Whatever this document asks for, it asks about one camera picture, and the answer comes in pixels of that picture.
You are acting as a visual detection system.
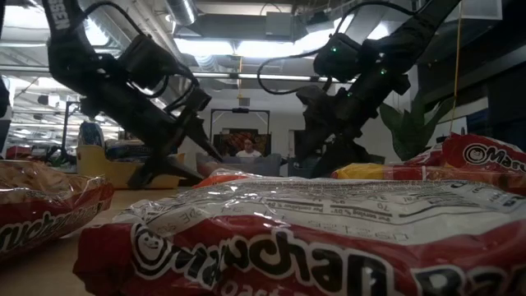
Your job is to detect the person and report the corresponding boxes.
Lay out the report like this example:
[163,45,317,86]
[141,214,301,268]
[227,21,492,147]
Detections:
[236,138,263,159]

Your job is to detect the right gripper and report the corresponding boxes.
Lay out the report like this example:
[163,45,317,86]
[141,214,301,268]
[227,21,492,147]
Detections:
[298,91,374,178]

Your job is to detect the black right camera cable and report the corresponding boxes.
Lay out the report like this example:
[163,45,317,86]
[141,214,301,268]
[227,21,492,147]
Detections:
[256,51,335,96]

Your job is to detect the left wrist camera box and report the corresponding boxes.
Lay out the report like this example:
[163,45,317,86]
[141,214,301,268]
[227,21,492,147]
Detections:
[187,87,214,113]

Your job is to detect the grey translucent plastic bin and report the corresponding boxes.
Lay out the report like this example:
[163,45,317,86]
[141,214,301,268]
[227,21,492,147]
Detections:
[196,152,284,178]

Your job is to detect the black left camera cable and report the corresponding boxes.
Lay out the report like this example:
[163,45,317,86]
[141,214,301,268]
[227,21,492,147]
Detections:
[83,0,143,39]

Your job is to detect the black background station frame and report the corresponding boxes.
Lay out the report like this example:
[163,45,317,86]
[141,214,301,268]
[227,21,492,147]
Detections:
[209,108,271,157]

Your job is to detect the red background object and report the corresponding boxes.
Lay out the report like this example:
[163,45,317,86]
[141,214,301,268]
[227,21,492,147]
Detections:
[4,144,33,161]

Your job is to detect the yellow hanging cord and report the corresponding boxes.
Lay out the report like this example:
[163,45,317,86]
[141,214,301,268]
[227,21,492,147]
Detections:
[450,0,464,133]

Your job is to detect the green potted plant leaves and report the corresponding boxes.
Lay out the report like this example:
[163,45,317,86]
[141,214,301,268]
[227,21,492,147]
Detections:
[380,88,456,162]

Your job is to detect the red Maruchan noodle pack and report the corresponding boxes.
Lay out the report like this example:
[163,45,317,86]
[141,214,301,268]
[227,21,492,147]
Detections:
[406,132,526,173]
[72,176,526,296]
[0,160,115,264]
[330,162,526,197]

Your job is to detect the blue Maruchan noodle pack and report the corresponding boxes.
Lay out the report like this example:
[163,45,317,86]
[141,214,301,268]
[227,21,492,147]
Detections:
[105,139,149,157]
[77,121,106,149]
[107,154,143,164]

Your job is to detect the orange Maruchan noodle pack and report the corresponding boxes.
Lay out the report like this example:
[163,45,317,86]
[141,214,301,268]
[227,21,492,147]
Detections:
[191,169,264,190]

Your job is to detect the background screen orange pattern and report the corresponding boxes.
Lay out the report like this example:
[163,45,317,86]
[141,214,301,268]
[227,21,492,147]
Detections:
[213,129,272,157]

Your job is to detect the yellow plastic bin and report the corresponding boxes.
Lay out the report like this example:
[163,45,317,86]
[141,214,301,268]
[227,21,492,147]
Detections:
[76,144,185,190]

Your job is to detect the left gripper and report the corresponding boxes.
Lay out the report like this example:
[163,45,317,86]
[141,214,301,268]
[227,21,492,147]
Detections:
[81,81,224,190]

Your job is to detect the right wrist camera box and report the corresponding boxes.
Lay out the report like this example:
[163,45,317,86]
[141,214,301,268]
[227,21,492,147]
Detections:
[295,84,326,111]

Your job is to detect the black camera cable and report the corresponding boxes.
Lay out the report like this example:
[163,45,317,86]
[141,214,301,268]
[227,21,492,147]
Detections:
[83,0,143,39]
[256,51,335,96]

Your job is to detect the long LED light bar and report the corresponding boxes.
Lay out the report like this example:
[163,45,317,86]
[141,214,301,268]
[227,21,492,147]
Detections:
[0,63,358,86]

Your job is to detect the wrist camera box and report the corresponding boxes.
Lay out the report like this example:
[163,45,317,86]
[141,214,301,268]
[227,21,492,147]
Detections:
[187,87,214,113]
[295,84,326,111]

